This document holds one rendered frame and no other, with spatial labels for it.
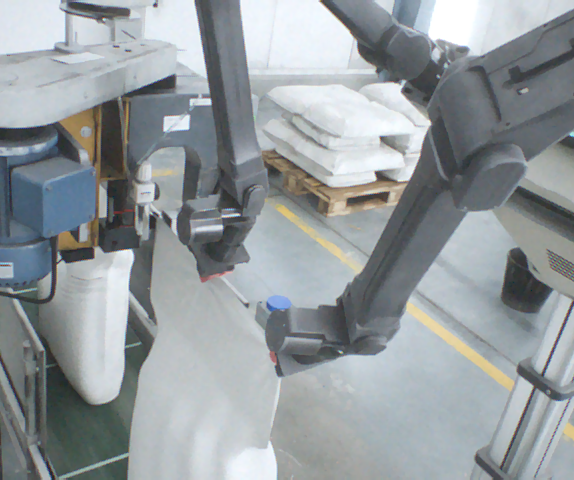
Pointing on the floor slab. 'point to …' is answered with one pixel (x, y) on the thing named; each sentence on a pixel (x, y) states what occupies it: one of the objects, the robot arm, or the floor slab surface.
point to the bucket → (522, 285)
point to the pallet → (303, 184)
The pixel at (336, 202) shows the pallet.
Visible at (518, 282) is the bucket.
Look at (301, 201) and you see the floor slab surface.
